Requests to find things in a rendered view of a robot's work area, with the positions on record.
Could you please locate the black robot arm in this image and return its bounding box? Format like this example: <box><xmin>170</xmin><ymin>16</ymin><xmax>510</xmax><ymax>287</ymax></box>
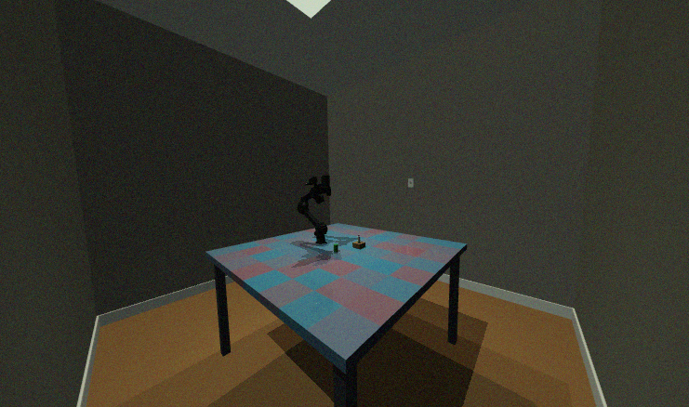
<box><xmin>297</xmin><ymin>176</ymin><xmax>331</xmax><ymax>244</ymax></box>

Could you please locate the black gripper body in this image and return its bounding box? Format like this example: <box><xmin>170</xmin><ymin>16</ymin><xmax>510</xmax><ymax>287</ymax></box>
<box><xmin>309</xmin><ymin>177</ymin><xmax>326</xmax><ymax>204</ymax></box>

